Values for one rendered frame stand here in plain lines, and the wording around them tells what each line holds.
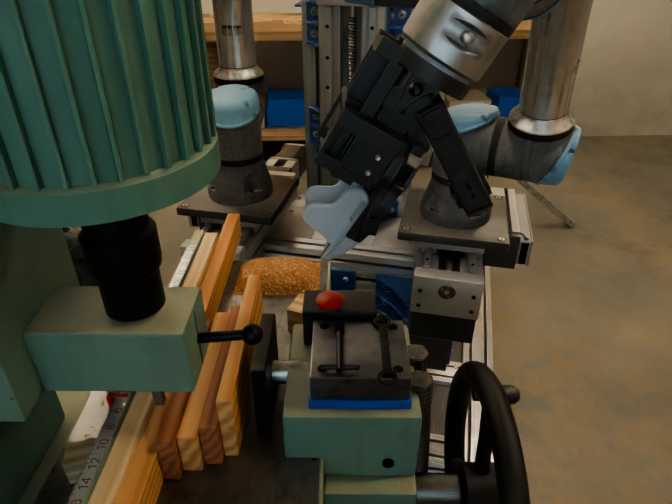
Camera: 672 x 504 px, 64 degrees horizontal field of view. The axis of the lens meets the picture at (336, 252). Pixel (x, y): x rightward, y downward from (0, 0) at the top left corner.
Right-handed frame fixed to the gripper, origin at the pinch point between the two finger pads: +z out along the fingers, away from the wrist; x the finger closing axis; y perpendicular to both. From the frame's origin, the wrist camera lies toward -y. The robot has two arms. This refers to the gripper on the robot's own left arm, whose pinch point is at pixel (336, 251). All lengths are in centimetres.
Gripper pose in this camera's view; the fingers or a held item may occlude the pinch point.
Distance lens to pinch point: 53.5
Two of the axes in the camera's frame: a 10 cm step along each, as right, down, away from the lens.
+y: -8.7, -4.3, -2.6
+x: -0.1, 5.3, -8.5
